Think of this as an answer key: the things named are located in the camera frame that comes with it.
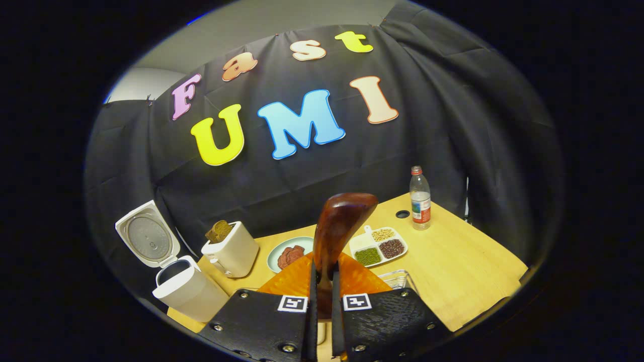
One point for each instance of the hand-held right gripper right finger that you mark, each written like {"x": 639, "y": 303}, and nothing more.
{"x": 337, "y": 332}

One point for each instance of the green mung beans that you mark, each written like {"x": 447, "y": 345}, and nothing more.
{"x": 368, "y": 256}

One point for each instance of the dark red beans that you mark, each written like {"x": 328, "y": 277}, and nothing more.
{"x": 392, "y": 248}

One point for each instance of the brown bread slice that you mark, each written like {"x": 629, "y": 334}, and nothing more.
{"x": 220, "y": 231}

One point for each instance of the white divided dish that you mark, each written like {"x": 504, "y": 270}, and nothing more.
{"x": 376, "y": 245}

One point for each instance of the clear water bottle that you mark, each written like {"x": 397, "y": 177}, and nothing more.
{"x": 420, "y": 206}

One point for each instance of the black round table grommet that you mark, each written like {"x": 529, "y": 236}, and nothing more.
{"x": 402, "y": 213}

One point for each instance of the white rice cooker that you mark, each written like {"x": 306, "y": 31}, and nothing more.
{"x": 188, "y": 291}

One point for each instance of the wooden spoon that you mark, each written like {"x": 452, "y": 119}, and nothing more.
{"x": 342, "y": 221}

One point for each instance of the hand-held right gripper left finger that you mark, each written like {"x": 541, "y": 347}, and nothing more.
{"x": 313, "y": 332}

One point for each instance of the white toaster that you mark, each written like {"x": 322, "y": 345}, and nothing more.
{"x": 234, "y": 254}

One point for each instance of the yellow soybeans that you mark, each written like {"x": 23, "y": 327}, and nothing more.
{"x": 383, "y": 234}

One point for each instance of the pale green plate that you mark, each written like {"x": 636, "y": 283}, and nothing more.
{"x": 274, "y": 256}

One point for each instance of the red meat slice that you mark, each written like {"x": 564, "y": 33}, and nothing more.
{"x": 297, "y": 253}
{"x": 284, "y": 259}

